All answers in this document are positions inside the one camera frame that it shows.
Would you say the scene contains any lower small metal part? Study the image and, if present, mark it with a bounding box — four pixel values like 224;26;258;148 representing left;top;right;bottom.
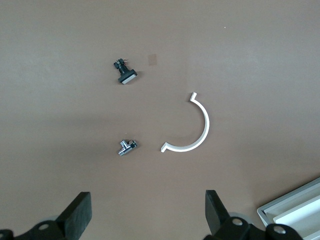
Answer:
111;58;139;85

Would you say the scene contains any white half ring clamp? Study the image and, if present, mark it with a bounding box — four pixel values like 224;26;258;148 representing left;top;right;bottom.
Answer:
160;91;210;153

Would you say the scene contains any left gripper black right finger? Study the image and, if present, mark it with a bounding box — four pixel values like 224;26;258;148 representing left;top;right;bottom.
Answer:
203;189;303;240

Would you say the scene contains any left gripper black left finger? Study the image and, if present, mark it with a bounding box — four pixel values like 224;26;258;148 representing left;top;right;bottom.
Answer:
0;191;93;240

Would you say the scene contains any chrome tee fitting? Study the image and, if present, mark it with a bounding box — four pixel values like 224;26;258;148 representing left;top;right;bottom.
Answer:
117;139;139;157

